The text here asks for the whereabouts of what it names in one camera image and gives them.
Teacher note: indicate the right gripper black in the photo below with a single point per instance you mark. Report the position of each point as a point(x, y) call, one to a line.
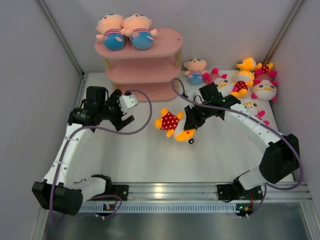
point(192, 122)

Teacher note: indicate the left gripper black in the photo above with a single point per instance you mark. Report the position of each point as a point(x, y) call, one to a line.
point(117, 122)

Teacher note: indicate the yellow plush red dotted dress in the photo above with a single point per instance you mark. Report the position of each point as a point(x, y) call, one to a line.
point(174, 125)

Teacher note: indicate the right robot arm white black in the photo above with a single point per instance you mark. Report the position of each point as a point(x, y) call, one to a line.
point(280, 153)

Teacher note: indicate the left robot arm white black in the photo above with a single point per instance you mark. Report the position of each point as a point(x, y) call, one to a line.
point(58, 191)

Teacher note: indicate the pink three-tier shelf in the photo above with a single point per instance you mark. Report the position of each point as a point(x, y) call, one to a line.
point(150, 70)

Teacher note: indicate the small baby doll on table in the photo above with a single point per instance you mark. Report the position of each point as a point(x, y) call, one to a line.
point(195, 70)

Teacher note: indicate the white plush yellow glasses front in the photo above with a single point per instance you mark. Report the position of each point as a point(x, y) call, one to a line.
point(254, 108)

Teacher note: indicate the white plush yellow glasses right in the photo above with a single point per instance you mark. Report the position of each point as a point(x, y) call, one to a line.
point(265, 86)

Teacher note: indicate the left baby doll blue pants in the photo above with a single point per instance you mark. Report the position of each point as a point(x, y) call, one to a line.
point(109, 29)

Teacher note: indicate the baby doll blue pants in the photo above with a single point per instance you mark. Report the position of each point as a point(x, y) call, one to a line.
point(137, 28)
point(109, 29)

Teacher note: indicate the right baby doll blue pants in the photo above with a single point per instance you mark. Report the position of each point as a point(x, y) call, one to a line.
point(137, 28)

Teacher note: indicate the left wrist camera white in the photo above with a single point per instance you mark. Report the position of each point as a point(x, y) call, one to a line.
point(127, 101)

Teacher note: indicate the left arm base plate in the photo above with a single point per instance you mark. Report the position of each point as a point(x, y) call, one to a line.
point(121, 190)

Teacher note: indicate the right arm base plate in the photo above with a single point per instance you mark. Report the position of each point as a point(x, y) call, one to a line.
point(229, 192)

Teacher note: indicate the perforated cable duct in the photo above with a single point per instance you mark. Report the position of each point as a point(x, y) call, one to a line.
point(127, 207)

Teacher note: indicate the aluminium mounting rail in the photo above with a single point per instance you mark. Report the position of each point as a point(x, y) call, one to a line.
point(206, 191)

